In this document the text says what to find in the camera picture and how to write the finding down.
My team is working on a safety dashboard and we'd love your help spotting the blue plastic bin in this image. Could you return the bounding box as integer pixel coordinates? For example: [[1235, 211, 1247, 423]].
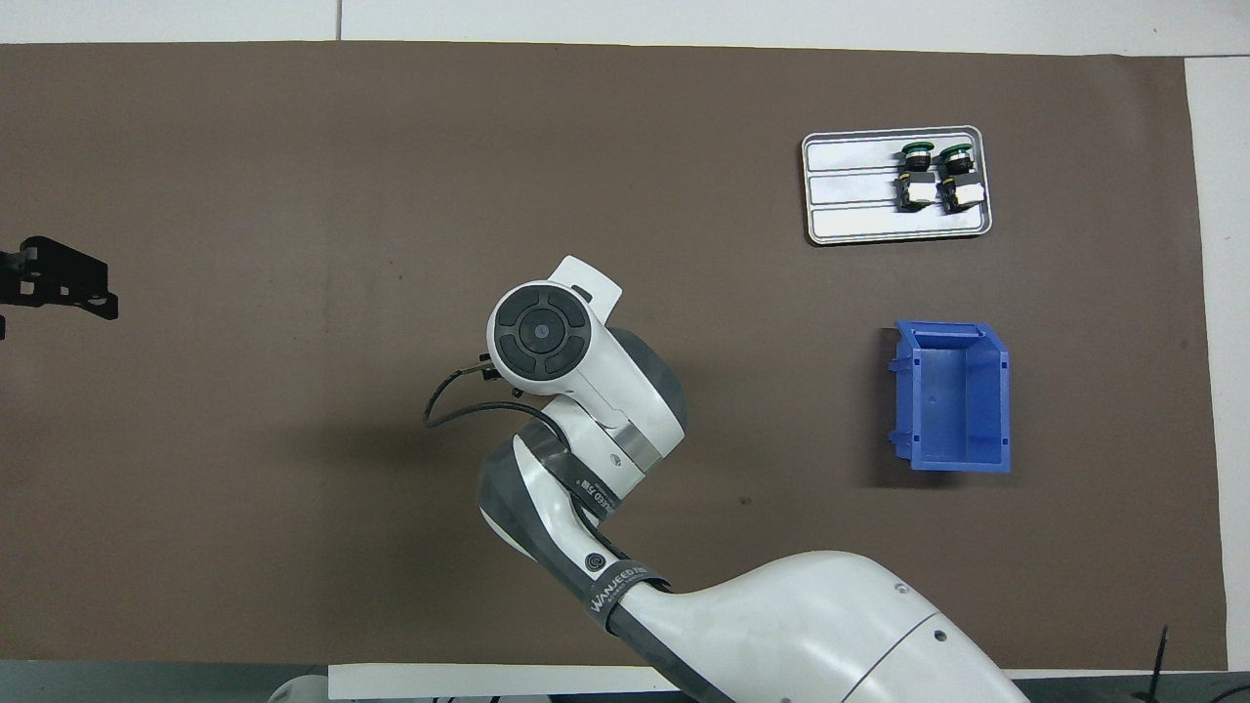
[[887, 320, 1012, 475]]

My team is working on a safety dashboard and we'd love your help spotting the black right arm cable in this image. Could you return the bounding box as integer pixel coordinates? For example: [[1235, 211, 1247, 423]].
[[423, 359, 548, 428]]

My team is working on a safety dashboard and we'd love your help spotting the brown table mat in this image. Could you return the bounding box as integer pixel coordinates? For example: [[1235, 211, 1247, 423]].
[[0, 41, 1229, 673]]

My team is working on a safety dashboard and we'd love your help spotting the silver metal tray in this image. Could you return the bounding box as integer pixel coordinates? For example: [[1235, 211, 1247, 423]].
[[801, 125, 993, 246]]

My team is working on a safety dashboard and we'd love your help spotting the green push button switch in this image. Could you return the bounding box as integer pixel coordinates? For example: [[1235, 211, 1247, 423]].
[[936, 143, 985, 213], [896, 142, 937, 213]]

